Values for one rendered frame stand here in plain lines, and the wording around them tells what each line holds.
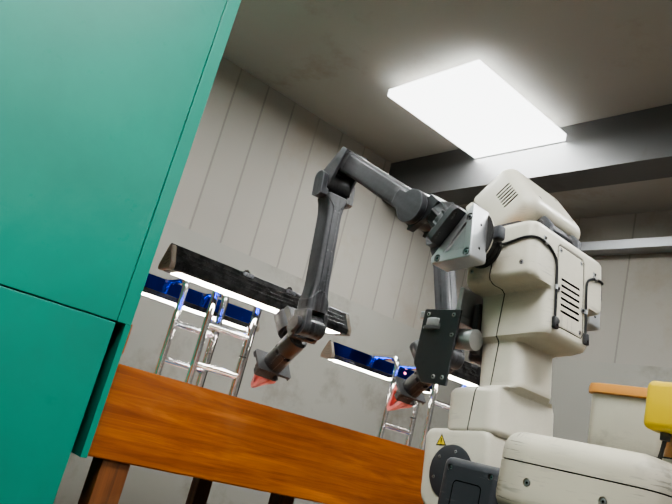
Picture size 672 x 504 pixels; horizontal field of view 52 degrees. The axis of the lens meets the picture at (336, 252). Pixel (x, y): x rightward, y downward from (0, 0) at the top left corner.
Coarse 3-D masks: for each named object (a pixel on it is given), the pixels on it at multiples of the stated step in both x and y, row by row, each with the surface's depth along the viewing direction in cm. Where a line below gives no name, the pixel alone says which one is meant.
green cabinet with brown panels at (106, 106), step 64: (0, 0) 126; (64, 0) 133; (128, 0) 140; (192, 0) 149; (0, 64) 125; (64, 64) 132; (128, 64) 139; (192, 64) 148; (0, 128) 124; (64, 128) 131; (128, 128) 138; (192, 128) 147; (0, 192) 124; (64, 192) 130; (128, 192) 138; (0, 256) 123; (64, 256) 129; (128, 256) 137; (128, 320) 136
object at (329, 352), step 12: (324, 348) 279; (336, 348) 277; (348, 348) 282; (348, 360) 278; (360, 360) 283; (372, 360) 288; (384, 360) 294; (372, 372) 286; (384, 372) 289; (408, 372) 300
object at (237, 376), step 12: (252, 276) 193; (288, 288) 202; (216, 300) 204; (252, 312) 212; (204, 324) 202; (216, 324) 204; (252, 324) 211; (204, 336) 201; (240, 336) 208; (252, 336) 211; (192, 360) 199; (240, 360) 208; (192, 372) 198; (216, 372) 203; (228, 372) 205; (240, 372) 207
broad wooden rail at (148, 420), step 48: (144, 384) 141; (192, 384) 147; (96, 432) 134; (144, 432) 140; (192, 432) 146; (240, 432) 153; (288, 432) 160; (336, 432) 168; (240, 480) 152; (288, 480) 159; (336, 480) 167; (384, 480) 176
